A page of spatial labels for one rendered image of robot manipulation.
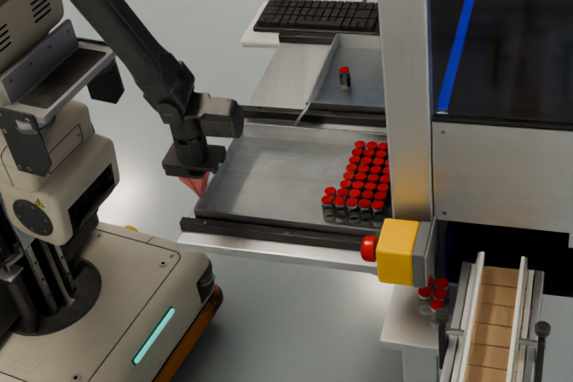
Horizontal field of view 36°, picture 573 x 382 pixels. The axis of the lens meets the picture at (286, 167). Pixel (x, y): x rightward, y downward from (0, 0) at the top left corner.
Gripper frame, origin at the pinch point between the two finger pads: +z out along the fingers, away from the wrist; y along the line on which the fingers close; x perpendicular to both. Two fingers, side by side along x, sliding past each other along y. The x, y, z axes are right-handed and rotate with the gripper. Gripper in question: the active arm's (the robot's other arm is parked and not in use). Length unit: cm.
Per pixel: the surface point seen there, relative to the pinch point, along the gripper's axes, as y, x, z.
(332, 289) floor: 3, 59, 90
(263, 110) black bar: 3.8, 26.6, 0.3
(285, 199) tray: 15.0, 2.7, 2.1
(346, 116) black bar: 21.2, 26.4, 0.1
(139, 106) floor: -95, 140, 91
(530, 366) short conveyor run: 61, -31, -4
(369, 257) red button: 36.1, -19.9, -9.6
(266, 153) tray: 7.6, 15.1, 2.1
